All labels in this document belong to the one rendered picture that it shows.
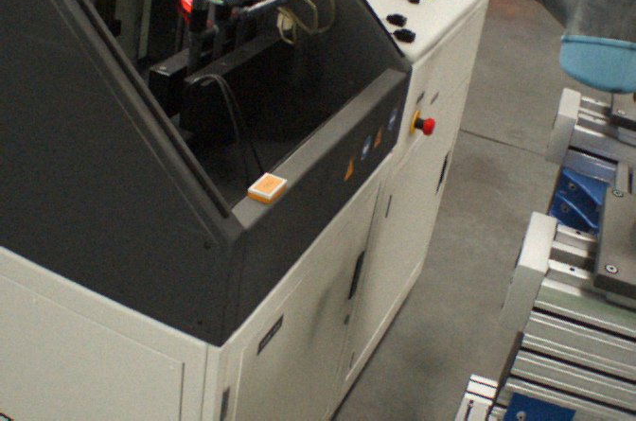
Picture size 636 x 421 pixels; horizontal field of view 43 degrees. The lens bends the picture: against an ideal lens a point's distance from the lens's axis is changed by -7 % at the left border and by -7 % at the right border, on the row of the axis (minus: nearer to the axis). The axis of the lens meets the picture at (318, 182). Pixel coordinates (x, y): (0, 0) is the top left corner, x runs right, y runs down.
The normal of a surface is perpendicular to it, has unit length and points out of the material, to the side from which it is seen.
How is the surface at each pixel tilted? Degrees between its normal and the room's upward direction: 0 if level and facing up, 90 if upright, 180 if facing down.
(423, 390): 0
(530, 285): 90
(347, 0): 90
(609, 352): 90
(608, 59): 93
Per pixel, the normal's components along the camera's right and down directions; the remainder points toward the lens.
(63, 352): -0.39, 0.40
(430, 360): 0.15, -0.86
